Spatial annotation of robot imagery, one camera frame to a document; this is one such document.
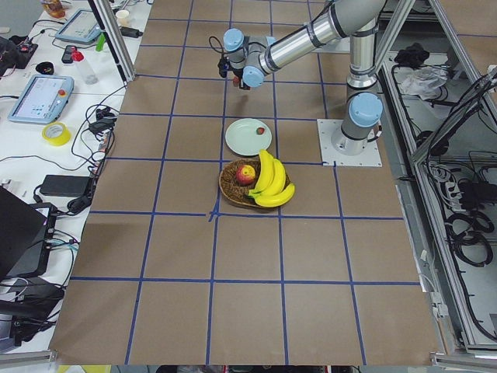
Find aluminium frame post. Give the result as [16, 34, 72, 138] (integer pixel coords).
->
[88, 0, 136, 83]

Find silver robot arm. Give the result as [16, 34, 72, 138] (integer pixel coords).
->
[215, 1, 386, 156]

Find black laptop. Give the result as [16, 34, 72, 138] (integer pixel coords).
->
[1, 188, 56, 280]

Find teach pendant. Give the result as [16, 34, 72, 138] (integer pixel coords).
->
[54, 9, 101, 44]
[8, 75, 75, 125]

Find black phone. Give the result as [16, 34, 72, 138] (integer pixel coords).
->
[61, 45, 77, 64]

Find black power brick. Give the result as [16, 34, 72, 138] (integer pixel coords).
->
[40, 175, 91, 197]

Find yellow banana bunch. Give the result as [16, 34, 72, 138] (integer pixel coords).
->
[246, 149, 296, 208]

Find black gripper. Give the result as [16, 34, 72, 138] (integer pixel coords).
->
[217, 56, 251, 89]

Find near teach pendant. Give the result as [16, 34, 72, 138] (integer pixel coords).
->
[8, 75, 75, 125]

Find wicker basket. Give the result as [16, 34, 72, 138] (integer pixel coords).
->
[219, 159, 291, 207]

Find light green plate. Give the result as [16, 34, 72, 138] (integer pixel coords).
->
[224, 118, 273, 156]

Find red apple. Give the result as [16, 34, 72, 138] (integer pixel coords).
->
[235, 164, 256, 186]

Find clear plastic bottle red cap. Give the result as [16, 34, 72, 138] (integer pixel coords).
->
[71, 47, 99, 85]

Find far teach pendant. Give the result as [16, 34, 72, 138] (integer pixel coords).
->
[54, 9, 101, 44]

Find green marker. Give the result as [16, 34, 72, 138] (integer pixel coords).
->
[95, 33, 106, 52]

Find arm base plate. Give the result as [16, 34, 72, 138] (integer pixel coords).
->
[317, 119, 382, 167]

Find yellow tape roll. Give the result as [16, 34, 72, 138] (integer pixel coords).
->
[42, 122, 71, 146]

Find black small bowl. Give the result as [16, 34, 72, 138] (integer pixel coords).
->
[35, 61, 54, 75]

